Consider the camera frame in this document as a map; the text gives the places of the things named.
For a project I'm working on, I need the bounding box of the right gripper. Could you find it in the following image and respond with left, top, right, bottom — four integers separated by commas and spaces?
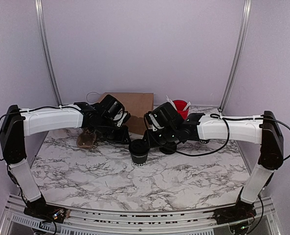
141, 125, 178, 148

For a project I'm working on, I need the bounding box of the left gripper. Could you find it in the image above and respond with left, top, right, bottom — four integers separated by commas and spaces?
96, 116, 132, 144

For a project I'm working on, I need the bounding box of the black paper coffee cup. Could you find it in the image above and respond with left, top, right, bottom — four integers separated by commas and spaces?
131, 153, 148, 166

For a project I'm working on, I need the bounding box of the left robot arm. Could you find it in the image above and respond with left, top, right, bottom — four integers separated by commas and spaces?
0, 94, 131, 223

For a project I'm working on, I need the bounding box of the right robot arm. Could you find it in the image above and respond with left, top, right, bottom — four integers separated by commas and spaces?
142, 102, 284, 224

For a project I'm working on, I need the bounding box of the brown paper bag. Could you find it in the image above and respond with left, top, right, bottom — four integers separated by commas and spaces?
97, 93, 154, 135

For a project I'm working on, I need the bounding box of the cardboard cup carrier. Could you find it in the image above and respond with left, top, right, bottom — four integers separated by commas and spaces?
76, 131, 96, 149

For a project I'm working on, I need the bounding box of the white stirrer left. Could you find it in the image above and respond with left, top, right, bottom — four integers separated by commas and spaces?
166, 96, 177, 109

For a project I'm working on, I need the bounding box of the white stirrer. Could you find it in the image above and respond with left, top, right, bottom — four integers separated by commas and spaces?
183, 102, 191, 111
166, 96, 177, 109

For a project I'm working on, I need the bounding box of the red cylindrical holder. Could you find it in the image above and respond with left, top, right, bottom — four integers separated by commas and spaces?
173, 100, 189, 119

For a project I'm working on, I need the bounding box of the white stirrer right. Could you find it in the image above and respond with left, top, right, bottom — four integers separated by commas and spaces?
183, 102, 191, 111

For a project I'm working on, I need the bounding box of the stacked black paper cup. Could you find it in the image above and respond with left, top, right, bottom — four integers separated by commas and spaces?
199, 140, 210, 144

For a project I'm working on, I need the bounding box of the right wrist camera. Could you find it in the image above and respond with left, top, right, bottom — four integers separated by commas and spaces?
145, 113, 162, 132

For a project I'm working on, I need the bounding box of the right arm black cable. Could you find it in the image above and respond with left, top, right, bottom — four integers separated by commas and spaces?
144, 114, 290, 162

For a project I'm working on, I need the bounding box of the right aluminium frame post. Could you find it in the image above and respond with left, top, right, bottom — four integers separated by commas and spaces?
219, 0, 252, 112

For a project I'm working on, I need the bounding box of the aluminium frame post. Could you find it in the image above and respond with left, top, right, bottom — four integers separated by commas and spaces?
35, 0, 63, 105
219, 0, 252, 112

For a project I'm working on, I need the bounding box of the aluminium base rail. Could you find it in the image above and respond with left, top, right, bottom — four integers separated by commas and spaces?
0, 194, 283, 235

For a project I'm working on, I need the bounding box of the left aluminium frame post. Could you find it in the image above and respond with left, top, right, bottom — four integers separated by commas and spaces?
35, 0, 63, 105

